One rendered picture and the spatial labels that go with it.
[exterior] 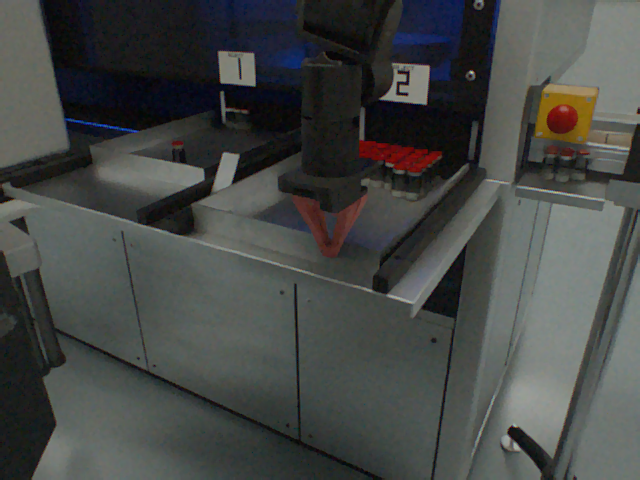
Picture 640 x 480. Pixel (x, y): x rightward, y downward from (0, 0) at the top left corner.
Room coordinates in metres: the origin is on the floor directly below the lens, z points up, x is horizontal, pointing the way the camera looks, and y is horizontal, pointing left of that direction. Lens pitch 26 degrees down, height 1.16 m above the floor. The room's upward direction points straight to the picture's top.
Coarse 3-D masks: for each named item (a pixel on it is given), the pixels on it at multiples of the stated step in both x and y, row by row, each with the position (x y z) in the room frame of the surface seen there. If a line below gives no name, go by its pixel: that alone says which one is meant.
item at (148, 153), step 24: (192, 120) 1.10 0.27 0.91; (216, 120) 1.16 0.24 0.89; (96, 144) 0.88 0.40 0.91; (120, 144) 0.93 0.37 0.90; (144, 144) 0.98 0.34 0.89; (168, 144) 1.00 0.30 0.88; (192, 144) 1.00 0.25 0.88; (216, 144) 1.00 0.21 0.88; (240, 144) 0.99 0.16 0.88; (264, 144) 0.88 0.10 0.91; (120, 168) 0.84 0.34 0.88; (144, 168) 0.81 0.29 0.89; (168, 168) 0.78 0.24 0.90; (192, 168) 0.76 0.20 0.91; (216, 168) 0.77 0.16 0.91
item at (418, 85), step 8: (392, 64) 0.88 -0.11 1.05; (400, 64) 0.87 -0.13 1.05; (408, 64) 0.87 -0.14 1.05; (416, 72) 0.86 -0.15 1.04; (424, 72) 0.85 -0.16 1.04; (400, 80) 0.87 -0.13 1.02; (416, 80) 0.86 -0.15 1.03; (424, 80) 0.85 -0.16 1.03; (392, 88) 0.88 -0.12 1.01; (400, 88) 0.87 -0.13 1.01; (408, 88) 0.86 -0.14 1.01; (416, 88) 0.86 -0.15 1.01; (424, 88) 0.85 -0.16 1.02; (384, 96) 0.88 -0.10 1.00; (392, 96) 0.88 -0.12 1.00; (400, 96) 0.87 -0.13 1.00; (408, 96) 0.86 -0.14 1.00; (416, 96) 0.86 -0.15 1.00; (424, 96) 0.85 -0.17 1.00; (424, 104) 0.85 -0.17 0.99
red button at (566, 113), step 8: (560, 104) 0.73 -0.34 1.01; (568, 104) 0.73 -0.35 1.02; (552, 112) 0.72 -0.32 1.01; (560, 112) 0.72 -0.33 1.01; (568, 112) 0.71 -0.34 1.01; (576, 112) 0.72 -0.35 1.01; (552, 120) 0.72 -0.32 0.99; (560, 120) 0.72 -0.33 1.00; (568, 120) 0.71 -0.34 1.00; (576, 120) 0.71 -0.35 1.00; (552, 128) 0.72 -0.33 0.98; (560, 128) 0.72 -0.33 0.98; (568, 128) 0.71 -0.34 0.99
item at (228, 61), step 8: (224, 56) 1.05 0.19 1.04; (232, 56) 1.04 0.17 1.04; (240, 56) 1.03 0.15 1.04; (248, 56) 1.02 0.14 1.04; (224, 64) 1.05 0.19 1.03; (232, 64) 1.04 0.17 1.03; (248, 64) 1.02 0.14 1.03; (224, 72) 1.05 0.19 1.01; (232, 72) 1.04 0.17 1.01; (248, 72) 1.02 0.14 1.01; (224, 80) 1.05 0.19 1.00; (232, 80) 1.04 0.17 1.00; (240, 80) 1.03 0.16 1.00; (248, 80) 1.02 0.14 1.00
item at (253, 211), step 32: (288, 160) 0.80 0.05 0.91; (224, 192) 0.66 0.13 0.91; (256, 192) 0.72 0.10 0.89; (384, 192) 0.73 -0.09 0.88; (448, 192) 0.68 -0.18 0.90; (224, 224) 0.58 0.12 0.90; (256, 224) 0.56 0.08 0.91; (288, 224) 0.62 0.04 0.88; (384, 224) 0.62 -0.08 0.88; (416, 224) 0.57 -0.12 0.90; (320, 256) 0.51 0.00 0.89; (352, 256) 0.49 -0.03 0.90; (384, 256) 0.49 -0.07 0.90
